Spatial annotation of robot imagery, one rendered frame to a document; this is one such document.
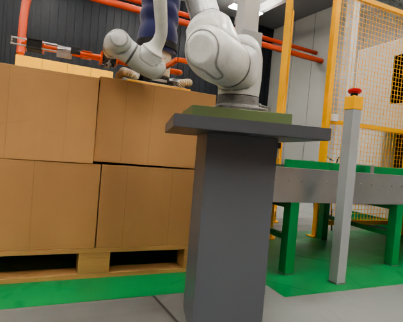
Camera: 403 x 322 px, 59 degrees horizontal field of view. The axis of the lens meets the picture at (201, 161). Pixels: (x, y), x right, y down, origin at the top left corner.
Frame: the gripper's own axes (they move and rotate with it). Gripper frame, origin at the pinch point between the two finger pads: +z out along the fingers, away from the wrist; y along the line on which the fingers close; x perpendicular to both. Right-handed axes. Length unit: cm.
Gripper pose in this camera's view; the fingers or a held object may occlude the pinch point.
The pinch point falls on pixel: (105, 59)
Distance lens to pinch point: 198.2
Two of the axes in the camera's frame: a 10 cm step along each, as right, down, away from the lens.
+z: -4.0, -0.6, 9.2
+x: 9.1, 0.6, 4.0
